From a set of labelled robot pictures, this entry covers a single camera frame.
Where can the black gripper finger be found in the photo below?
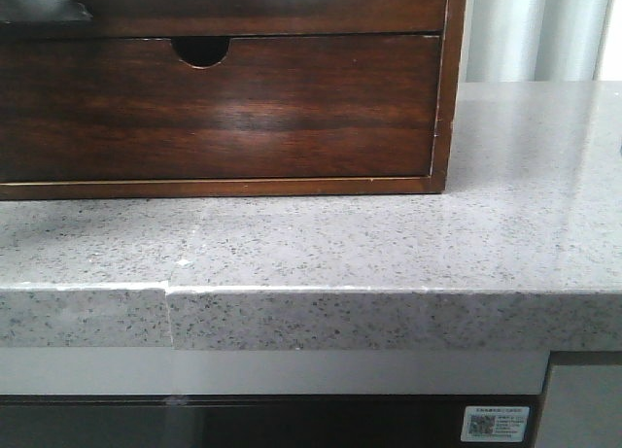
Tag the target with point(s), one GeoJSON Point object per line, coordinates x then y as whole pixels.
{"type": "Point", "coordinates": [43, 11]}

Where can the dark wooden drawer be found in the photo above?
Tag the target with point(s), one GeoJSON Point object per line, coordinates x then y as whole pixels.
{"type": "Point", "coordinates": [174, 18]}
{"type": "Point", "coordinates": [132, 109]}

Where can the dark wooden drawer cabinet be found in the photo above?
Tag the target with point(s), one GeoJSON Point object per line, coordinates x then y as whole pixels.
{"type": "Point", "coordinates": [204, 51]}

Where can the black built-in appliance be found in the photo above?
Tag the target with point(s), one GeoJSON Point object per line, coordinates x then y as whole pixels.
{"type": "Point", "coordinates": [248, 421]}

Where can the white curtain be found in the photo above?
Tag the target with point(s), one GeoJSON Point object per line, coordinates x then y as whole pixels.
{"type": "Point", "coordinates": [541, 40]}

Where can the white QR code sticker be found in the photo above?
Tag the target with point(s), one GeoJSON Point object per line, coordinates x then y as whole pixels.
{"type": "Point", "coordinates": [503, 424]}

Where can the grey cabinet door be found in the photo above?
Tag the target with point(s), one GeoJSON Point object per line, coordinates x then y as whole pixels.
{"type": "Point", "coordinates": [581, 404]}

